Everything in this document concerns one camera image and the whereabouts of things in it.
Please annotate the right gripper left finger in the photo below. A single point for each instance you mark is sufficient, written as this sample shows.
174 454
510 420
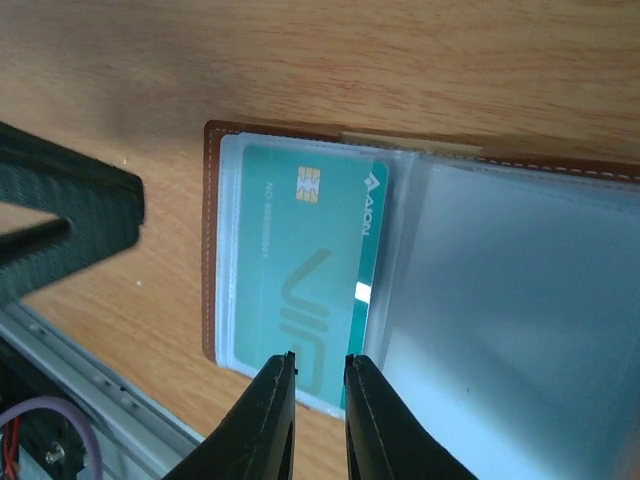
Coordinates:
256 438

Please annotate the teal vip card in holder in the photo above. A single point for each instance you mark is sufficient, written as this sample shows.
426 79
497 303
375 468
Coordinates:
304 242

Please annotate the aluminium rail frame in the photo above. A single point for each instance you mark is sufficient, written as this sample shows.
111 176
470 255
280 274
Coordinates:
138 438

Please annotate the brown leather card holder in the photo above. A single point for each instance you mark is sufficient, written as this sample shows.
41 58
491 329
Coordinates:
504 302

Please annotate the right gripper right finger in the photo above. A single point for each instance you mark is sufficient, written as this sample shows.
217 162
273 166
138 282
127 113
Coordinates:
384 440

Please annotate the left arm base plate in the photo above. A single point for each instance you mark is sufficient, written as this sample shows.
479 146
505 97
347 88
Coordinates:
44 433

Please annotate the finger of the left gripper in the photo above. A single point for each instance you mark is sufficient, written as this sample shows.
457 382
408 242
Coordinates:
98 211

